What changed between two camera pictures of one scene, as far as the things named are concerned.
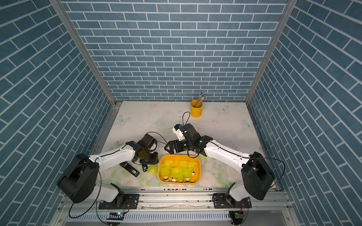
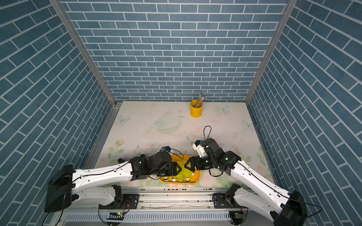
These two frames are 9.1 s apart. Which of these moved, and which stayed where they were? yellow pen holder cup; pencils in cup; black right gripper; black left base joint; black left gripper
Moved: black left gripper; black right gripper
Stayed: black left base joint; yellow pen holder cup; pencils in cup
